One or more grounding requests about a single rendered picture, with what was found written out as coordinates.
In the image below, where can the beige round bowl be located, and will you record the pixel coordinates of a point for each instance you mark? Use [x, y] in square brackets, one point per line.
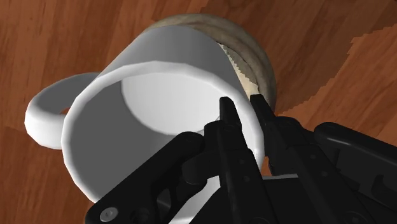
[251, 52]

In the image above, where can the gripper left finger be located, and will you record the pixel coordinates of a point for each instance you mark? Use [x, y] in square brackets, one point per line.
[229, 145]

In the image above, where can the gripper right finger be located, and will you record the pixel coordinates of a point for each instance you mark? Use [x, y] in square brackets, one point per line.
[310, 161]

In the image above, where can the white mug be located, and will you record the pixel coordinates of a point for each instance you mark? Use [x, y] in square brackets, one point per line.
[149, 102]

